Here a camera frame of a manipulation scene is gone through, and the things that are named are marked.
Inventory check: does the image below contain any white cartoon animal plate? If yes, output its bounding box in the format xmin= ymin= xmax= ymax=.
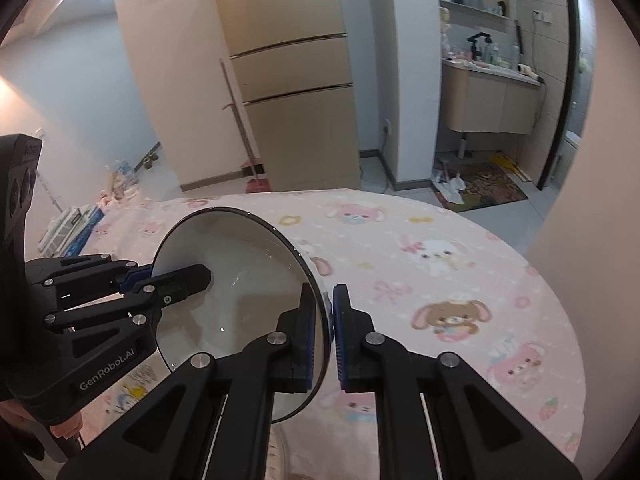
xmin=80 ymin=351 xmax=170 ymax=444

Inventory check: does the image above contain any black faucet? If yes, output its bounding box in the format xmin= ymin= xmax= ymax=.
xmin=466 ymin=31 xmax=494 ymax=61

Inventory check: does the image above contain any beige refrigerator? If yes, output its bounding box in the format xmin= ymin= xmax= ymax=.
xmin=216 ymin=0 xmax=360 ymax=191

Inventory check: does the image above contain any white bowl dark rim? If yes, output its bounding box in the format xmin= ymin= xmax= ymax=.
xmin=152 ymin=207 xmax=332 ymax=422

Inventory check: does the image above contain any stack of blue books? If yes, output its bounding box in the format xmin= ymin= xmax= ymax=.
xmin=38 ymin=205 xmax=104 ymax=258

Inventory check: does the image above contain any patterned bathroom floor mat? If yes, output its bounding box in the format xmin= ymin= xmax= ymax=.
xmin=431 ymin=162 xmax=527 ymax=214

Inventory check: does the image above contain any beige bathroom vanity cabinet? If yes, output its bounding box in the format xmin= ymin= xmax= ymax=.
xmin=440 ymin=58 xmax=544 ymax=136

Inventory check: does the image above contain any person left hand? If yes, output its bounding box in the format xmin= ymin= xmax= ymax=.
xmin=0 ymin=400 xmax=84 ymax=440

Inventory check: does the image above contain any pink cartoon tablecloth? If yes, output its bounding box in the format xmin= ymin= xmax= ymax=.
xmin=84 ymin=190 xmax=586 ymax=479

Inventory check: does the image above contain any white hair dryer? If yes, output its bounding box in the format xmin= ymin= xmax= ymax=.
xmin=518 ymin=64 xmax=544 ymax=84

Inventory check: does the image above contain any red broom with dustpan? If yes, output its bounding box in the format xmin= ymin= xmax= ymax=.
xmin=219 ymin=57 xmax=272 ymax=194

